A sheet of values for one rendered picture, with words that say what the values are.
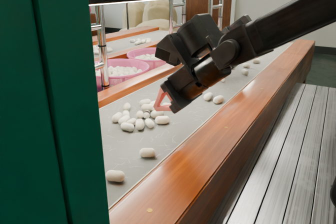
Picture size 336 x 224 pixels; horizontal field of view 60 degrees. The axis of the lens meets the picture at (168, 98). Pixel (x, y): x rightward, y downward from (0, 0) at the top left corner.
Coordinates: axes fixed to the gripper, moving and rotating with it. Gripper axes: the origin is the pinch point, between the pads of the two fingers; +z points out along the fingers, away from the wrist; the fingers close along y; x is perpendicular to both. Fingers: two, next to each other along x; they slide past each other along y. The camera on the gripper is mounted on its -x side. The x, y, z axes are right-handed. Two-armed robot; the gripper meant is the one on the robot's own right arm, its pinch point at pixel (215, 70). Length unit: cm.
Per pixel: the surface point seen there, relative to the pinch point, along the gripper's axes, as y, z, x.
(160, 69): 11.8, 13.5, -12.2
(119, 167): 67, -5, 8
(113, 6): -410, 328, -268
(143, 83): 26.3, 12.4, -9.7
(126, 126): 55, 0, 1
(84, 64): 93, -41, 0
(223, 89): 13.7, -5.2, 7.6
